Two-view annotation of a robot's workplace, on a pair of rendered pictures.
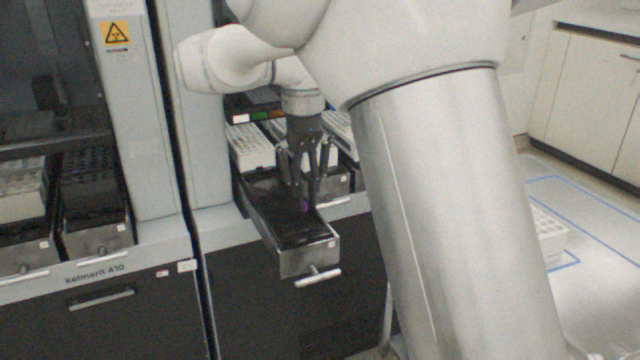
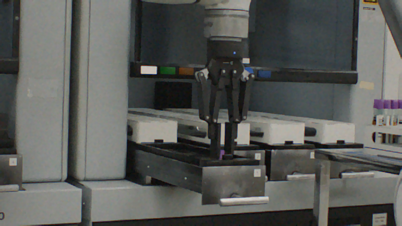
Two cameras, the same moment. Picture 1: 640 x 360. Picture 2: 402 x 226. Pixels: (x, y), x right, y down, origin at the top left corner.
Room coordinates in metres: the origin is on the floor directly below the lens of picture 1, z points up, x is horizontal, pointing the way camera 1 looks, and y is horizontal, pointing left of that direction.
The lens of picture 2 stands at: (-0.67, 0.17, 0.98)
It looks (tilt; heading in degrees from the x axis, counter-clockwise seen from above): 3 degrees down; 357
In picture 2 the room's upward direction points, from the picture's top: 2 degrees clockwise
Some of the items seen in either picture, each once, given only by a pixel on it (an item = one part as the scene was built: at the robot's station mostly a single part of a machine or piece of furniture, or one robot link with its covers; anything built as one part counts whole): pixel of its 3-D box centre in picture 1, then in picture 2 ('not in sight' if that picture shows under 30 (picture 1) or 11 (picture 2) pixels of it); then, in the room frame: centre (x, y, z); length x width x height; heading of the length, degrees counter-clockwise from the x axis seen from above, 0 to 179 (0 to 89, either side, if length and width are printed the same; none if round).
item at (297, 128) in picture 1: (303, 131); (225, 62); (0.89, 0.04, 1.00); 0.08 x 0.07 x 0.09; 114
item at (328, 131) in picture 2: not in sight; (304, 131); (1.34, -0.22, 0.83); 0.30 x 0.10 x 0.06; 24
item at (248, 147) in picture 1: (243, 141); (133, 129); (1.21, 0.23, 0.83); 0.30 x 0.10 x 0.06; 24
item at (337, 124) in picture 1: (347, 133); (255, 131); (1.27, -0.08, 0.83); 0.30 x 0.10 x 0.06; 24
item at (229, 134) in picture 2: (312, 193); (229, 139); (0.90, 0.02, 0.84); 0.03 x 0.01 x 0.07; 24
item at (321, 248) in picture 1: (263, 185); (163, 160); (1.05, 0.15, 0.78); 0.73 x 0.14 x 0.09; 24
